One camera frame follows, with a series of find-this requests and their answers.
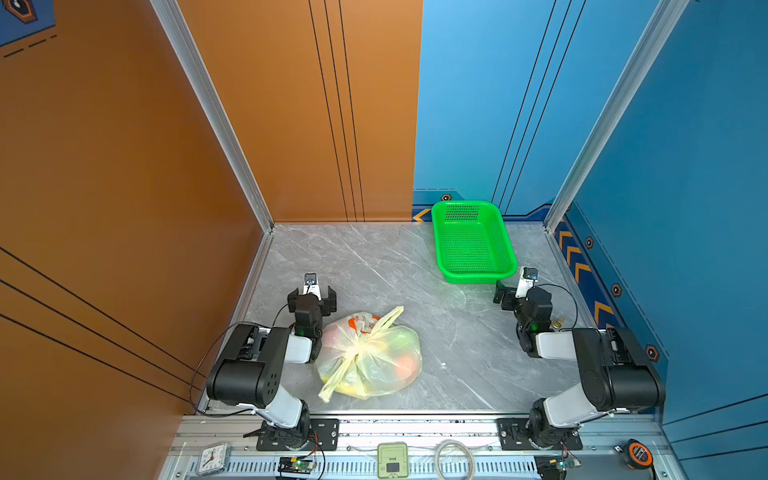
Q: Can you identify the yellow translucent plastic bag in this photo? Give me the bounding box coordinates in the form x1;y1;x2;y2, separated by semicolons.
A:
314;306;422;403

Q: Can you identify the green plastic mesh basket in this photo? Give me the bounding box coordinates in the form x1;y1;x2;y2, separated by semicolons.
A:
431;200;518;285

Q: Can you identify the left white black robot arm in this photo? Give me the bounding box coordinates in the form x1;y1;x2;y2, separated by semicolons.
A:
206;283;337;451

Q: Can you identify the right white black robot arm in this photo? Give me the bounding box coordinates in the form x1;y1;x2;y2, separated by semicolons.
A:
493;278;666;449

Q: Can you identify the right green circuit board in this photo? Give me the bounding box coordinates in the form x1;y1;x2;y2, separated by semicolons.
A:
534;456;574;480

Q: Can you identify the green circuit board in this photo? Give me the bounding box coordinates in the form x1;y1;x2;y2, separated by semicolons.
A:
277;457;317;479
534;456;574;480

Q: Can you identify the left green circuit board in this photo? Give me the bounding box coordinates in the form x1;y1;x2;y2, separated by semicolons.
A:
277;457;317;479

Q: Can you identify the green square device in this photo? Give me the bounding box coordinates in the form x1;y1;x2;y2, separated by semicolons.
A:
377;442;409;479

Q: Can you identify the small white alarm clock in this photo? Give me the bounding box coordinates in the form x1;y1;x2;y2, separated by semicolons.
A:
196;442;231;476

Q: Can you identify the orange black tape measure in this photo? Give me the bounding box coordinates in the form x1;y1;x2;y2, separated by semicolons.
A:
620;439;654;470

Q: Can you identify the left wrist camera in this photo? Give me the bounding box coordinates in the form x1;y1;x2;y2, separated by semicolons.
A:
302;273;322;299

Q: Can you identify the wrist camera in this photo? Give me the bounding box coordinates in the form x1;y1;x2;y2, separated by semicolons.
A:
515;267;538;298
302;273;322;299

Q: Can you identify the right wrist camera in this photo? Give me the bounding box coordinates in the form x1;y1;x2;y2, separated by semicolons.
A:
515;267;538;298

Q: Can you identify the coiled white cable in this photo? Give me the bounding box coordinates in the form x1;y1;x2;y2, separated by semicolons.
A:
434;439;476;480

